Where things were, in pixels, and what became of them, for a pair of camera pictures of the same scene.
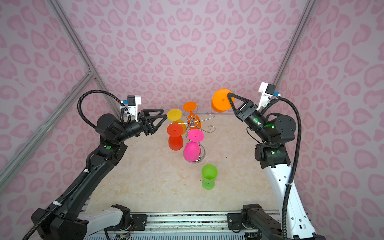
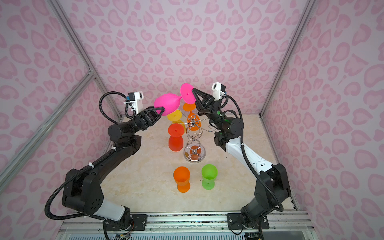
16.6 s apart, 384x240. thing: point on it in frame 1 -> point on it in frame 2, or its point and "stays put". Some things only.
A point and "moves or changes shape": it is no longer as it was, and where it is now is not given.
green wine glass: [209, 173] stays put
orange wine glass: [220, 102] moves or changes shape
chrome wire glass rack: [194, 152] stays put
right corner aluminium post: [294, 43] stays put
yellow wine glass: [175, 115] stays put
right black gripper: [249, 110] -> [213, 111]
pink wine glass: [192, 148] -> [171, 102]
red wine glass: [174, 131] stays put
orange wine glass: [193, 121] stays put
